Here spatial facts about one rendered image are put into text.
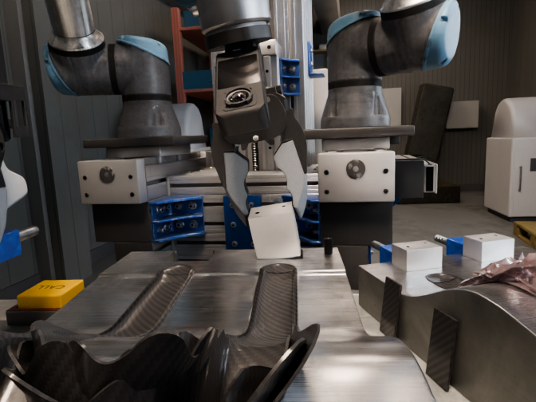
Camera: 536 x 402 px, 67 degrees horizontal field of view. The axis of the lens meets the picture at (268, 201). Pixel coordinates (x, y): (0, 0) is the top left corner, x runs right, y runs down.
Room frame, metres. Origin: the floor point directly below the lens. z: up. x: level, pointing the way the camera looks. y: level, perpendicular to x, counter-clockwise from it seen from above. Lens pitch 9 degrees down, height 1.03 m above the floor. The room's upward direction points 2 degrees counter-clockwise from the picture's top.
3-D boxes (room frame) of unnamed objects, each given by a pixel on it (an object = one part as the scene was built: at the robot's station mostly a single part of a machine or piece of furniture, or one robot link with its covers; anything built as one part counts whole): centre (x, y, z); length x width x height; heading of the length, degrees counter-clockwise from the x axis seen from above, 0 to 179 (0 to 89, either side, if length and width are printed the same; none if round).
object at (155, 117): (1.02, 0.28, 1.09); 0.15 x 0.15 x 0.10
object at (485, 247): (0.58, -0.28, 0.85); 0.13 x 0.05 x 0.05; 13
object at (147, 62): (1.02, 0.29, 1.20); 0.13 x 0.12 x 0.14; 102
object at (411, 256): (0.55, -0.18, 0.85); 0.13 x 0.05 x 0.05; 13
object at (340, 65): (0.91, -0.21, 1.20); 0.13 x 0.12 x 0.14; 49
